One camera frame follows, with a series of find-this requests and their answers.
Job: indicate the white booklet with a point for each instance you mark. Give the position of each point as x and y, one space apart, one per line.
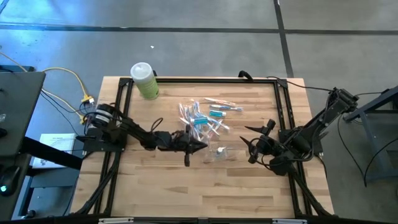
59 141

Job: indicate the dark grey desk top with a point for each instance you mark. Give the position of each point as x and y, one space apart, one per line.
18 109

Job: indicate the clear plastic bag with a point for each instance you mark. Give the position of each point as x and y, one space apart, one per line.
210 158

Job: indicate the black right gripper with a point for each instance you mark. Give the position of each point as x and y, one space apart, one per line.
267 146

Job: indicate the green disinfecting wipes canister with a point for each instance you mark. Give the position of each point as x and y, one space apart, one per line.
146 84

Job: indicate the black computer mouse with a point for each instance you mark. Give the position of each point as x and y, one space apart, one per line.
9 180

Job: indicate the black desk support beam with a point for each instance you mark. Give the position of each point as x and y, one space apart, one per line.
53 154

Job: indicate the white bracket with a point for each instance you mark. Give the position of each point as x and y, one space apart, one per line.
115 220
289 221

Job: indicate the black aluminium table frame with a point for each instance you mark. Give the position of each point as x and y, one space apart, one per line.
202 80

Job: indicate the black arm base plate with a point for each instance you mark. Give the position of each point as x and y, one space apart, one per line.
93 146
314 150

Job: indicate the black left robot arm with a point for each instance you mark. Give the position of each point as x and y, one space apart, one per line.
136 132

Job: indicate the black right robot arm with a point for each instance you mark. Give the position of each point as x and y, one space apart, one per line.
323 118

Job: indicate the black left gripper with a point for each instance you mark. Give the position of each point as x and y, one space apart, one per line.
174 141

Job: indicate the blue-grey metal cart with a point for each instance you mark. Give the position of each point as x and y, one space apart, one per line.
377 140

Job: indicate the black caster wheel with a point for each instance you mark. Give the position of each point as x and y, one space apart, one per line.
30 214

